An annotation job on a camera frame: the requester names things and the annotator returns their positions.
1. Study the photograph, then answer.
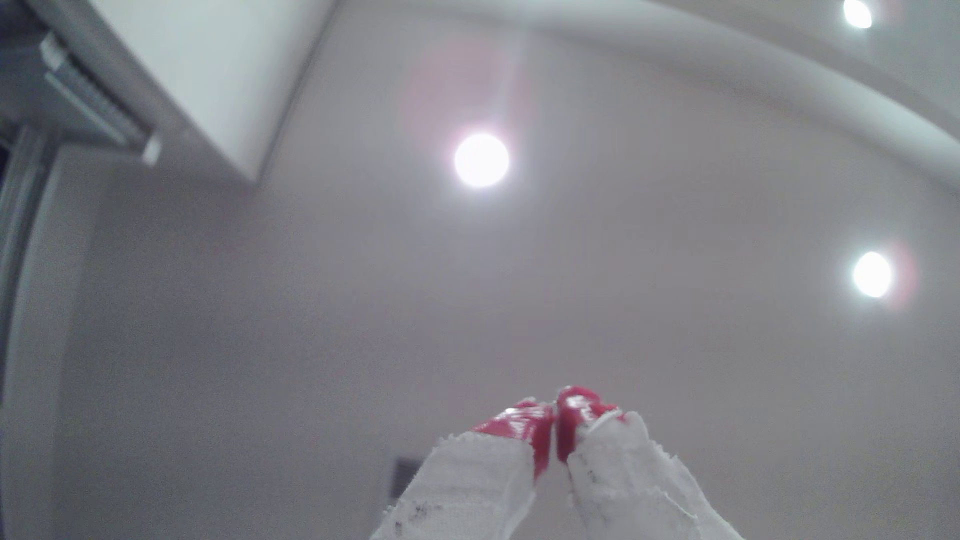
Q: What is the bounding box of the white boxy wall unit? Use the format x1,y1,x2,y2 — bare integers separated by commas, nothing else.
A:
86,0,339,183

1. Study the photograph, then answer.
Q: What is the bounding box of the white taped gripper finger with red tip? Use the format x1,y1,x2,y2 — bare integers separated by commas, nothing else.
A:
371,397,556,540
555,386,744,540

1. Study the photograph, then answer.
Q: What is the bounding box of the round ceiling light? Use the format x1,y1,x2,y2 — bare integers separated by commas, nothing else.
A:
452,131,511,190
841,0,875,31
851,249,896,300

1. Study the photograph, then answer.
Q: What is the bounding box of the grey slatted rail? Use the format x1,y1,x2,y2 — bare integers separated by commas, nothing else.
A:
37,33,162,168

